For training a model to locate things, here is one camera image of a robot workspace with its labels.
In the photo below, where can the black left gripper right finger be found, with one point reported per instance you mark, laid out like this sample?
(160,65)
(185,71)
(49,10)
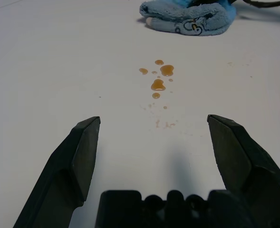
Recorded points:
(253,180)

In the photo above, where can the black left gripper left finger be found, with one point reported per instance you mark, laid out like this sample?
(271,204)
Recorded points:
(59,180)

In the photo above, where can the brown liquid spill drops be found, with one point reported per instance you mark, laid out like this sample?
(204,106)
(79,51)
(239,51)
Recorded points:
(157,84)

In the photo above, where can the light blue terry rag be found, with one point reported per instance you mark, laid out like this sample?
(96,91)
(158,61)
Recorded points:
(177,14)

